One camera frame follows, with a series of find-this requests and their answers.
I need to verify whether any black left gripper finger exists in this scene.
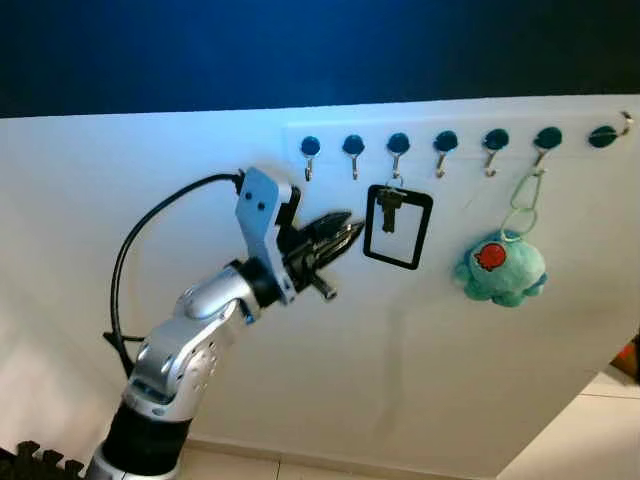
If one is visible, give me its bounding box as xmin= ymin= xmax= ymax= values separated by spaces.
xmin=303 ymin=211 xmax=352 ymax=239
xmin=312 ymin=224 xmax=365 ymax=263

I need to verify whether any key with black head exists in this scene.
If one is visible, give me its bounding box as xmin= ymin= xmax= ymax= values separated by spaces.
xmin=377 ymin=180 xmax=404 ymax=234

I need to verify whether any green carabiner loop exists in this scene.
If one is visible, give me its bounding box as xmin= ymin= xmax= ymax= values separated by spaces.
xmin=500 ymin=166 xmax=547 ymax=241

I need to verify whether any red and black object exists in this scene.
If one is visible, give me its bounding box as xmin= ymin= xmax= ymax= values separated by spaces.
xmin=612 ymin=338 xmax=640 ymax=384

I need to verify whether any black foam floor mat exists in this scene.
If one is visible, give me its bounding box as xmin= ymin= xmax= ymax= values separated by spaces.
xmin=0 ymin=440 xmax=89 ymax=480

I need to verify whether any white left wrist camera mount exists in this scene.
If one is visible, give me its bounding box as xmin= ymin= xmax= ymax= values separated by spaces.
xmin=235 ymin=166 xmax=301 ymax=306

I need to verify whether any dark blue wall hook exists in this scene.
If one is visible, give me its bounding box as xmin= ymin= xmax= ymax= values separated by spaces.
xmin=482 ymin=128 xmax=511 ymax=179
xmin=433 ymin=130 xmax=460 ymax=180
xmin=342 ymin=134 xmax=365 ymax=181
xmin=587 ymin=110 xmax=635 ymax=149
xmin=300 ymin=136 xmax=322 ymax=183
xmin=386 ymin=132 xmax=411 ymax=181
xmin=531 ymin=126 xmax=564 ymax=171

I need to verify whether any black rectangular keyring frame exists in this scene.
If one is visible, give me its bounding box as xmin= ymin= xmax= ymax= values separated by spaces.
xmin=362 ymin=184 xmax=436 ymax=272

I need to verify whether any white hook rail plate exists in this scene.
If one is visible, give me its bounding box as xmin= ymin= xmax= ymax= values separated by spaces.
xmin=284 ymin=108 xmax=640 ymax=171

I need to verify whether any teal plush octopus keychain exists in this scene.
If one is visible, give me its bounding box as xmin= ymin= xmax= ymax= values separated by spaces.
xmin=453 ymin=230 xmax=549 ymax=309

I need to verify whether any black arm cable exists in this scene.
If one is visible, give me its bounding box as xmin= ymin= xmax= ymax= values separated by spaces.
xmin=103 ymin=172 xmax=246 ymax=379

